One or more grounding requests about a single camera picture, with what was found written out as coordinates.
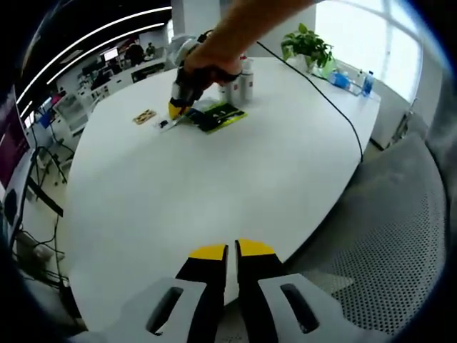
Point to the person's right hand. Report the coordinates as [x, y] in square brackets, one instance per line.
[214, 64]

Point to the blue water bottle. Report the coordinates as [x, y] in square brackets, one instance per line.
[367, 85]

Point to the white mesh office chair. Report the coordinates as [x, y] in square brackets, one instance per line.
[385, 250]

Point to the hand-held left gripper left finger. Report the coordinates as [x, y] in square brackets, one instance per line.
[203, 282]

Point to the white storage cart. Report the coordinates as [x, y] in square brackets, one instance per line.
[71, 114]

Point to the clear plastic skincare sachet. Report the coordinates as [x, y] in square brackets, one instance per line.
[168, 125]

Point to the blue plastic pack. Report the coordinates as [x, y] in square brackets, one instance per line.
[341, 78]

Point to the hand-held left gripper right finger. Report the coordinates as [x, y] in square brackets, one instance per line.
[257, 278]

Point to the white standing desk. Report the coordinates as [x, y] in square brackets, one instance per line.
[50, 205]

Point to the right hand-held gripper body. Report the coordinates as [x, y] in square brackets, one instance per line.
[180, 50]

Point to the green black skincare sachet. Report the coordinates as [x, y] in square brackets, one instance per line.
[221, 118]

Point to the grey textured cloth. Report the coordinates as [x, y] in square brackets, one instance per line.
[444, 118]

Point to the pink screen monitor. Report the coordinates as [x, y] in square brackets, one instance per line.
[12, 143]

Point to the potted green plant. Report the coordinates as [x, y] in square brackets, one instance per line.
[307, 44]

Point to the pump skincare bottle red collar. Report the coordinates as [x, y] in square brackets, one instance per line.
[246, 66]

